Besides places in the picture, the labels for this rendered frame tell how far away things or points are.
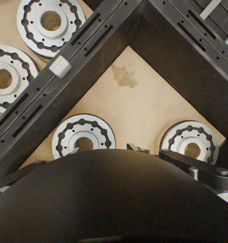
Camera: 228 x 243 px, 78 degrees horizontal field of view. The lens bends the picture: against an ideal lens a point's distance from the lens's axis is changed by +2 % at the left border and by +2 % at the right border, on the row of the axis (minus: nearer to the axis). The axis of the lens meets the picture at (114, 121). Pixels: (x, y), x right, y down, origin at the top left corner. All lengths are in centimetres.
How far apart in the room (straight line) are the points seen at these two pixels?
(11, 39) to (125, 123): 24
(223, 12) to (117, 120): 29
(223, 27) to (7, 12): 39
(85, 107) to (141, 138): 12
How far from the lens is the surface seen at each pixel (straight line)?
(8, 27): 33
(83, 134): 22
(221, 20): 38
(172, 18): 20
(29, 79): 26
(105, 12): 19
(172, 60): 24
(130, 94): 26
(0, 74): 29
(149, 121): 27
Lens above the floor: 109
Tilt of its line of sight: 85 degrees down
